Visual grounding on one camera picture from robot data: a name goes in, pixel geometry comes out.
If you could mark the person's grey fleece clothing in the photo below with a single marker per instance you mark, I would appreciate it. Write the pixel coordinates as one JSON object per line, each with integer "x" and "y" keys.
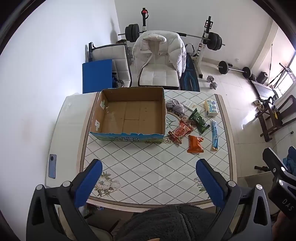
{"x": 171, "y": 224}

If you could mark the white padded chair with jacket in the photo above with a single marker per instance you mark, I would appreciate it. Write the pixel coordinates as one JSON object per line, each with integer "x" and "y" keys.
{"x": 159, "y": 78}

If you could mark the black bin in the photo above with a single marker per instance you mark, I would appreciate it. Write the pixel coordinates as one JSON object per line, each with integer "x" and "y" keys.
{"x": 262, "y": 77}

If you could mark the blue smartphone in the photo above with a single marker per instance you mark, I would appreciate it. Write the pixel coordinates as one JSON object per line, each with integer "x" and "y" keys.
{"x": 52, "y": 165}

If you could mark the open cardboard box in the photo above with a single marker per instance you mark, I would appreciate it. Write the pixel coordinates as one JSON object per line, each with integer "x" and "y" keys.
{"x": 129, "y": 115}

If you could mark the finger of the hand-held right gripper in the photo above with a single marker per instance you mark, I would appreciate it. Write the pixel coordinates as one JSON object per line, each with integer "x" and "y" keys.
{"x": 274, "y": 160}

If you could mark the grey crumpled cloth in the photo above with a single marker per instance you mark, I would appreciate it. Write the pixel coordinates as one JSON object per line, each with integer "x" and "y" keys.
{"x": 175, "y": 106}

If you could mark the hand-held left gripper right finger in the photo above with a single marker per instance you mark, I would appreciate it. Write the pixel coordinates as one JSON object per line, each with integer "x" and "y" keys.
{"x": 209, "y": 182}

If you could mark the white slippers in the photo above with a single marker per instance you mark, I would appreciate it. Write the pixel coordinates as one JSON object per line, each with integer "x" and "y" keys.
{"x": 259, "y": 104}

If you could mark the long barbell with black plates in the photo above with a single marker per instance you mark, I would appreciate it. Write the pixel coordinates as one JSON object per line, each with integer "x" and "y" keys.
{"x": 214, "y": 41}

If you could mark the small white flat box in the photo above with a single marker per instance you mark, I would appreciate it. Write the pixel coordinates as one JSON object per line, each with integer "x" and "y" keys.
{"x": 190, "y": 106}

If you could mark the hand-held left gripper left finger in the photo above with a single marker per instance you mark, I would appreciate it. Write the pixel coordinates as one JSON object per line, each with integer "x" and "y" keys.
{"x": 89, "y": 180}

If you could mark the chrome dumbbell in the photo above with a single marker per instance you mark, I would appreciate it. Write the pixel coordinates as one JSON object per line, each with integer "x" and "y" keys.
{"x": 211, "y": 79}
{"x": 213, "y": 85}

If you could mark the dark wooden chair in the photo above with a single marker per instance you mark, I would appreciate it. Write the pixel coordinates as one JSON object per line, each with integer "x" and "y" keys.
{"x": 269, "y": 120}

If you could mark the green snack packet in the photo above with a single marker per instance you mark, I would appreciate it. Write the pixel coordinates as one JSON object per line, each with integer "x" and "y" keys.
{"x": 198, "y": 121}

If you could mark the white puffer jacket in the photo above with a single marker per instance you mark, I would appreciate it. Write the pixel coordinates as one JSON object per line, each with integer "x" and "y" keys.
{"x": 161, "y": 49}

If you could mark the long blue packet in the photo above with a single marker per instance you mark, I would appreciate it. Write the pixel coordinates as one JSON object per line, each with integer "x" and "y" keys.
{"x": 214, "y": 135}

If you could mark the white barbell rack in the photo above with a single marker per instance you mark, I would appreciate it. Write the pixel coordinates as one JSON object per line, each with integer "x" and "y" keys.
{"x": 204, "y": 44}

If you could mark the orange snack packet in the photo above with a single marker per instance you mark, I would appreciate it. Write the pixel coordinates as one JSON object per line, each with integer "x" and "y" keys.
{"x": 195, "y": 144}

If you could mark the blue board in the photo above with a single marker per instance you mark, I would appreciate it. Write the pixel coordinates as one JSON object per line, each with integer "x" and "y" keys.
{"x": 97, "y": 76}

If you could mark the red snack packet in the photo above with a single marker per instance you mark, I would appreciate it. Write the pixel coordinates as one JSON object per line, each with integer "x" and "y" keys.
{"x": 180, "y": 132}

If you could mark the yellow white tissue pack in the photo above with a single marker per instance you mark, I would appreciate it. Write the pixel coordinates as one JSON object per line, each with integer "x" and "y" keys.
{"x": 212, "y": 108}

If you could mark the short barbell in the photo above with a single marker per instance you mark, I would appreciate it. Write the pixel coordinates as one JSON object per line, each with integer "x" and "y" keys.
{"x": 233, "y": 69}

